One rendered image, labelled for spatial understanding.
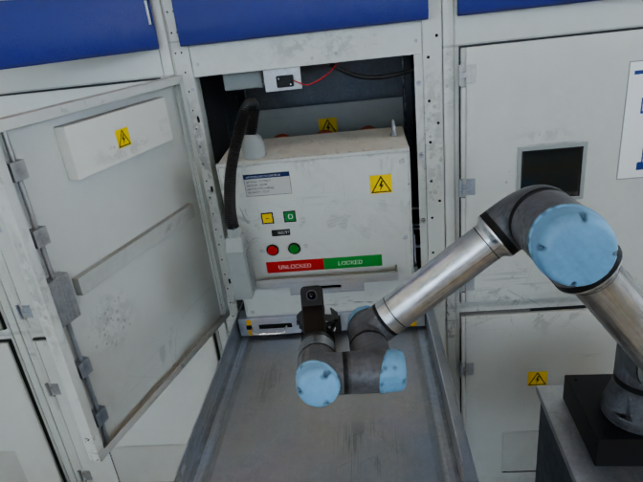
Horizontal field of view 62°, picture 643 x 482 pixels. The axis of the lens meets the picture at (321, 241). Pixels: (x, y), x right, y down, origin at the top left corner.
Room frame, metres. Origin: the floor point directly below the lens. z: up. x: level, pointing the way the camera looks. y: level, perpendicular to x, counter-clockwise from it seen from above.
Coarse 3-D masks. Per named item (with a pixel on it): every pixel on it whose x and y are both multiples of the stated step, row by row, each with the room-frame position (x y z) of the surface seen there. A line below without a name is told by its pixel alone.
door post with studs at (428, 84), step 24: (432, 0) 1.42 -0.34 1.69; (432, 24) 1.42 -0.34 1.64; (432, 48) 1.42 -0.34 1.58; (432, 72) 1.42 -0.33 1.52; (432, 96) 1.42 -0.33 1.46; (432, 120) 1.42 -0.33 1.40; (432, 144) 1.42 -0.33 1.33; (432, 168) 1.42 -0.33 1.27; (432, 192) 1.42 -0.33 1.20; (432, 216) 1.42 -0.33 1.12; (432, 240) 1.42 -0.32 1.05
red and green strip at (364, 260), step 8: (352, 256) 1.32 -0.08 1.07; (360, 256) 1.32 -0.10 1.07; (368, 256) 1.31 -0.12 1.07; (376, 256) 1.31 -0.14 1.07; (272, 264) 1.34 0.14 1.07; (280, 264) 1.34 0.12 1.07; (288, 264) 1.34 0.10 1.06; (296, 264) 1.34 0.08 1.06; (304, 264) 1.33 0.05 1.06; (312, 264) 1.33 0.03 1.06; (320, 264) 1.33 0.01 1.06; (328, 264) 1.33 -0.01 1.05; (336, 264) 1.33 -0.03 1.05; (344, 264) 1.32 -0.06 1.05; (352, 264) 1.32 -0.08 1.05; (360, 264) 1.32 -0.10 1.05; (368, 264) 1.32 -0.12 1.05; (376, 264) 1.31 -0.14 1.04; (272, 272) 1.34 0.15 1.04; (280, 272) 1.34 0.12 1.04
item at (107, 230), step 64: (0, 128) 0.94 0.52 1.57; (64, 128) 1.07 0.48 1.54; (128, 128) 1.24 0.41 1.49; (192, 128) 1.49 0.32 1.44; (0, 192) 0.91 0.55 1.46; (64, 192) 1.06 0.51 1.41; (128, 192) 1.23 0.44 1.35; (192, 192) 1.48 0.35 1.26; (64, 256) 1.01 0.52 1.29; (128, 256) 1.15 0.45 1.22; (192, 256) 1.41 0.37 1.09; (64, 320) 0.94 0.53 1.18; (128, 320) 1.13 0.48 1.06; (192, 320) 1.35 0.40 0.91; (64, 384) 0.92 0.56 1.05; (128, 384) 1.07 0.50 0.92
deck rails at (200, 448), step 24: (240, 336) 1.37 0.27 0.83; (432, 336) 1.17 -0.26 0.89; (240, 360) 1.25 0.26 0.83; (432, 360) 1.15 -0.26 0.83; (216, 384) 1.10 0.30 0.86; (432, 384) 1.05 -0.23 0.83; (216, 408) 1.06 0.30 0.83; (432, 408) 0.97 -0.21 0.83; (192, 432) 0.91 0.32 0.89; (216, 432) 0.97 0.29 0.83; (192, 456) 0.88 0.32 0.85; (456, 456) 0.80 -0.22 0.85; (192, 480) 0.84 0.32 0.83; (456, 480) 0.76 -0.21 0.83
